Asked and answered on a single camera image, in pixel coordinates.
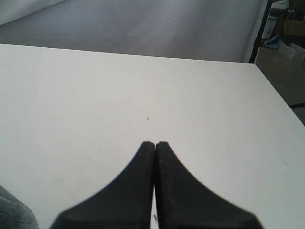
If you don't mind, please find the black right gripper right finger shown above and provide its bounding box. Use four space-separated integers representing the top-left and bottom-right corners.
155 142 262 229

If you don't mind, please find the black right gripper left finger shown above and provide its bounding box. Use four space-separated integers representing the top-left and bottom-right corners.
51 141 155 229

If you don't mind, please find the grey-blue fleece towel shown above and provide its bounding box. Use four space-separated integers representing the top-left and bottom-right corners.
0 186 39 229

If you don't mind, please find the dark teal cloth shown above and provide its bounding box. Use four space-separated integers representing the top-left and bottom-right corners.
264 35 283 50

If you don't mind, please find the grey backdrop cloth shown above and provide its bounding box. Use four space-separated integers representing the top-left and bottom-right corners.
0 0 267 62

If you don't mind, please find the black backdrop stand pole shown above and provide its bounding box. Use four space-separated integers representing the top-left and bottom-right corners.
249 0 273 63

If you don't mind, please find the white board in background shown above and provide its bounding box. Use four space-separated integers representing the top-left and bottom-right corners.
278 43 296 60

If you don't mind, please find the cardboard box in background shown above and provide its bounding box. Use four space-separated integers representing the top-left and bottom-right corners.
283 20 305 48

